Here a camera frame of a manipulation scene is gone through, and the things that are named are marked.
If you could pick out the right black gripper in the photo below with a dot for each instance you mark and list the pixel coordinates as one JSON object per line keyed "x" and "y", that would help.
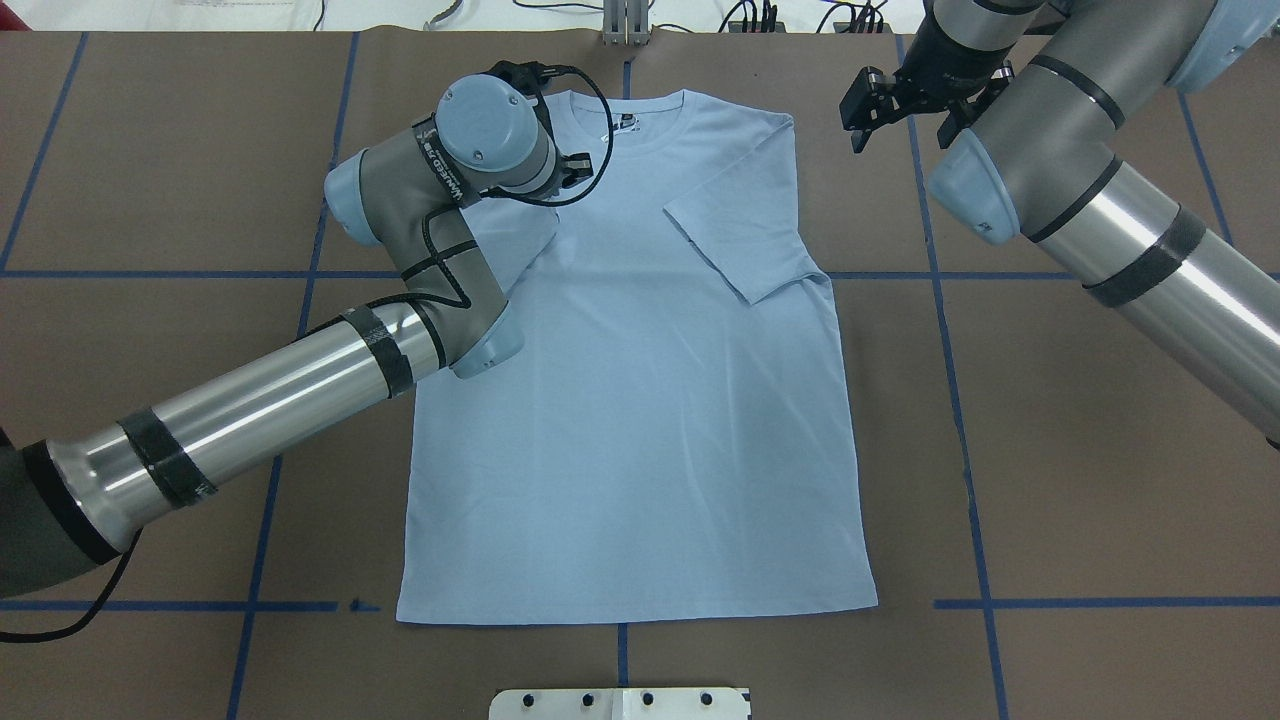
{"x": 942, "y": 52}

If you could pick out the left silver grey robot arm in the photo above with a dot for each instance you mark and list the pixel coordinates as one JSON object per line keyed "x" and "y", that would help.
{"x": 72, "y": 506}

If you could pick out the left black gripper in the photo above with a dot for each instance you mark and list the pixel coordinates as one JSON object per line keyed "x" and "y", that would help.
{"x": 574, "y": 168}

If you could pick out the brown paper table cover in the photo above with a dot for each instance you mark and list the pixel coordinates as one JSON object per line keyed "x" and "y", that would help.
{"x": 1062, "y": 522}

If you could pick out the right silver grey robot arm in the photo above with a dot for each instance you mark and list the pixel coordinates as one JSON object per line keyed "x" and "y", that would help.
{"x": 1028, "y": 154}

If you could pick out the light blue t-shirt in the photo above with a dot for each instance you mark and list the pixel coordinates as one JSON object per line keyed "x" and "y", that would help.
{"x": 674, "y": 440}

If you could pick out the black power strip with plugs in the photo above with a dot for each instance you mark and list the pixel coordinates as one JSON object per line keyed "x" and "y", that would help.
{"x": 752, "y": 18}

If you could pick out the white mounting plate with bolts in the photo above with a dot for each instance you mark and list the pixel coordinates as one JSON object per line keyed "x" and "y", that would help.
{"x": 623, "y": 703}

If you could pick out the grey aluminium post bracket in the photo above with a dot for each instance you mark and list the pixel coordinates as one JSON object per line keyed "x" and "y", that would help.
{"x": 626, "y": 22}

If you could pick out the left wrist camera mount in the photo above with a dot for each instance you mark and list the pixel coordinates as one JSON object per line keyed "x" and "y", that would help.
{"x": 530, "y": 78}

